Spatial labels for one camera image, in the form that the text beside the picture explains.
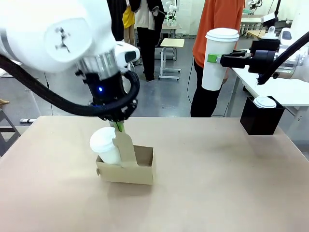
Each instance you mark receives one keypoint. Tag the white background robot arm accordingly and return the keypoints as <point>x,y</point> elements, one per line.
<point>172,13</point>

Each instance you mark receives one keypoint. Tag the white marker pen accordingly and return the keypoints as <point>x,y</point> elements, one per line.
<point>27,120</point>

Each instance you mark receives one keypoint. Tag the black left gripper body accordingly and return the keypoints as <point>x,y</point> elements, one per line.
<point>103,89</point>

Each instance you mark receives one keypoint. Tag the black square box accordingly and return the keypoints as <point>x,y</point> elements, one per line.
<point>262,120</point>

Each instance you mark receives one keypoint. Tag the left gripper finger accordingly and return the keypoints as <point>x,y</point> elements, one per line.
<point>112,123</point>
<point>120,126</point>

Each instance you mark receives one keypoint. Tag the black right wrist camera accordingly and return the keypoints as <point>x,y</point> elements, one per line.
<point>265,44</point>

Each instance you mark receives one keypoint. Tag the tall white lidded paper cup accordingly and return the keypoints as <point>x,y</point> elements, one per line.
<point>217,43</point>

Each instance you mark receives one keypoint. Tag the white mounted camera device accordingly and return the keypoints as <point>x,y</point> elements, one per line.
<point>268,19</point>

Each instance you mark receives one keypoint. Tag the person in yellow top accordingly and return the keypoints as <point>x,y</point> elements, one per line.
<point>128,19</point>

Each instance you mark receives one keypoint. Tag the white side table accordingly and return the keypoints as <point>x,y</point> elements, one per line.
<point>285,93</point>

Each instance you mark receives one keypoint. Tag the small wooden-top rolling table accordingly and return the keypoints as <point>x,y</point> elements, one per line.
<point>172,43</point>

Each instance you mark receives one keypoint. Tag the person in black coat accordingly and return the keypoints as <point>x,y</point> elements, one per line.
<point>117,17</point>

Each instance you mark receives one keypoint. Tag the person in orange sweatshirt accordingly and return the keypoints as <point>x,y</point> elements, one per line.
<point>214,14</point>

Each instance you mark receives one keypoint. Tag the black vertical pole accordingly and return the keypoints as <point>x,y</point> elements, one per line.
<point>278,8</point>

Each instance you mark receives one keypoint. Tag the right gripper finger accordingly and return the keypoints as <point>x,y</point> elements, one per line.
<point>231,61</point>
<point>241,52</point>

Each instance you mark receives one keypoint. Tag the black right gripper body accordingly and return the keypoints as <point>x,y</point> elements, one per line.
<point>262,61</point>

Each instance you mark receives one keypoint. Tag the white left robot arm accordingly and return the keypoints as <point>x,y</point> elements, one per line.
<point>36,29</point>

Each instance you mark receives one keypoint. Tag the brown cardboard cup carrier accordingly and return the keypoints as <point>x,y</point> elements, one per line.
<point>125,176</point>

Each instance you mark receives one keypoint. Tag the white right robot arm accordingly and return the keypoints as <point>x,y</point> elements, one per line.
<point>301,67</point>

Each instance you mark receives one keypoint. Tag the background wooden desk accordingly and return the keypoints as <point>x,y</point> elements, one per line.
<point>252,20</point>

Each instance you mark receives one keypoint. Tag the person's left hand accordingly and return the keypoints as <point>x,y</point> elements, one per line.
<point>225,76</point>

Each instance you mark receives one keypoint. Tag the black metal frame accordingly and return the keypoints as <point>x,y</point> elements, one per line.
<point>7,135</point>

